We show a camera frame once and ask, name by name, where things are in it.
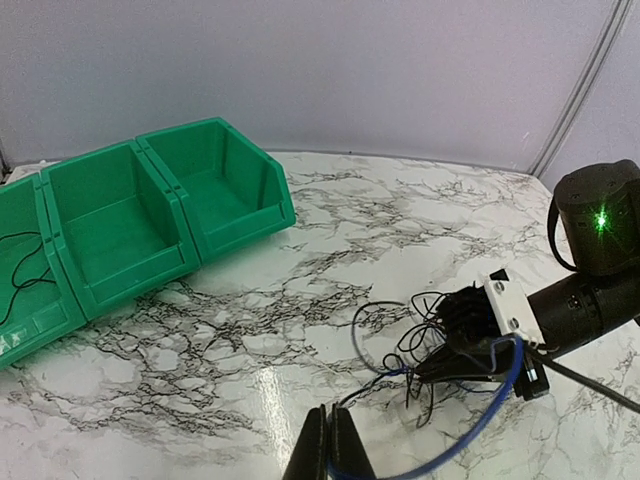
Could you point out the green bin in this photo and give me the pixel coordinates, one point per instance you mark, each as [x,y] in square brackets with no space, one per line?
[38,305]
[118,228]
[232,192]

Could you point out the green bin right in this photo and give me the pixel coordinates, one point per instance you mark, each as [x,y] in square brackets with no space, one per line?
[232,192]

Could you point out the green bin middle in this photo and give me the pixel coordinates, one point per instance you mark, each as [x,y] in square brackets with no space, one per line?
[118,228]

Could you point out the green bin left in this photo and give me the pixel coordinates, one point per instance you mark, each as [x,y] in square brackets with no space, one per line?
[38,305]

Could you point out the left aluminium corner post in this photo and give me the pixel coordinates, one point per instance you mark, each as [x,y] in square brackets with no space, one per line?
[5,168]

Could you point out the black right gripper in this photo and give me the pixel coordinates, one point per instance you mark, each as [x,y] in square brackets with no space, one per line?
[470,328]

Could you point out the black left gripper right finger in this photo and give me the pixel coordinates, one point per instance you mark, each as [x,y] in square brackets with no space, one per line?
[347,456]

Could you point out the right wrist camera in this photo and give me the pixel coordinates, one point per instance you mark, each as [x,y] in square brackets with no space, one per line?
[514,315]

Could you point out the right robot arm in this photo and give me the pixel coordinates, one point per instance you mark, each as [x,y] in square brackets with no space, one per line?
[598,207]

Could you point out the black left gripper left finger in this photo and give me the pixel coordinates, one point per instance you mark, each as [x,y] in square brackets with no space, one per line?
[309,457]

